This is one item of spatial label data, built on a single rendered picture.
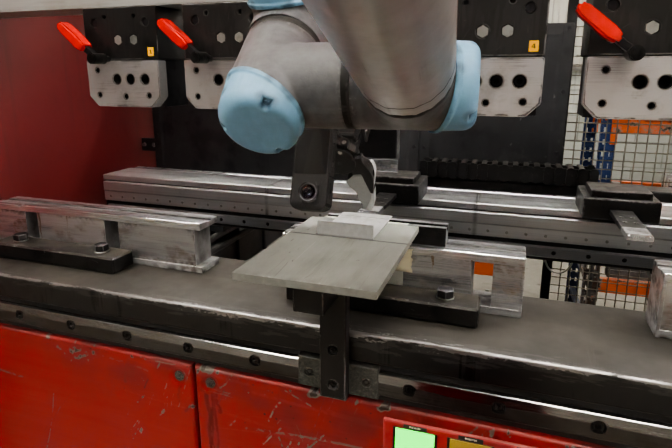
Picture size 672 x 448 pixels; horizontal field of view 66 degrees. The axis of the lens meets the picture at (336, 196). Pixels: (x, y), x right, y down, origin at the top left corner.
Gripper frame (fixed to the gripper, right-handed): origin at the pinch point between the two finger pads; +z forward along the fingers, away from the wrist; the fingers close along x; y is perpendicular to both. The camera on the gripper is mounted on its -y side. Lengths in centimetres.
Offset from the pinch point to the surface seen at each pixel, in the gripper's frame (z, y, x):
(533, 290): 230, 111, -40
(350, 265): -3.6, -11.3, -4.1
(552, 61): 23, 60, -29
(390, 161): 2.7, 11.1, -4.1
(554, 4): 219, 376, -48
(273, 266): -5.8, -13.9, 4.8
